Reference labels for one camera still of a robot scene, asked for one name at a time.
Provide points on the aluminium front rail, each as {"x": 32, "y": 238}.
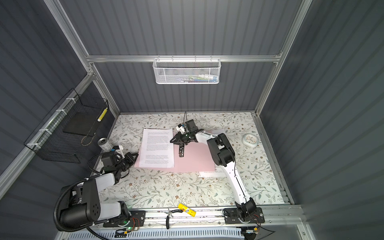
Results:
{"x": 155, "y": 218}

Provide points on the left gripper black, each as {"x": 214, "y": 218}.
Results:
{"x": 131, "y": 160}

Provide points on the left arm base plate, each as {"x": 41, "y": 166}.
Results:
{"x": 135, "y": 219}

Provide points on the black wire basket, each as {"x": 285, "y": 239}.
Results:
{"x": 68, "y": 135}

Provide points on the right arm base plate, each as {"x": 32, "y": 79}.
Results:
{"x": 231, "y": 216}

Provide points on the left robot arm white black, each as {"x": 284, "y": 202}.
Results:
{"x": 79, "y": 206}

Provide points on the black notebook in basket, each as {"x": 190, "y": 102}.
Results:
{"x": 82, "y": 124}

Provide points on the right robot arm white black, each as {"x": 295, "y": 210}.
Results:
{"x": 223, "y": 156}

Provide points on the yellow tube in basket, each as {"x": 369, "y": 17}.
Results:
{"x": 102, "y": 115}

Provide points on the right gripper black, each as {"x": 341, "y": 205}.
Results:
{"x": 180, "y": 139}

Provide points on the silver metal can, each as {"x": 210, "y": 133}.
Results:
{"x": 105, "y": 144}

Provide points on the pink file folder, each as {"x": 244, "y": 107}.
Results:
{"x": 197, "y": 158}

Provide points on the yellow marker pen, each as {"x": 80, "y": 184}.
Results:
{"x": 187, "y": 210}

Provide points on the silver folder clip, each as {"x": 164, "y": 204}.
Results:
{"x": 181, "y": 151}

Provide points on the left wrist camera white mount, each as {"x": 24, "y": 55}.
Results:
{"x": 118, "y": 149}

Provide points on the white wire mesh basket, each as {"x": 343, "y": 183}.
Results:
{"x": 187, "y": 73}

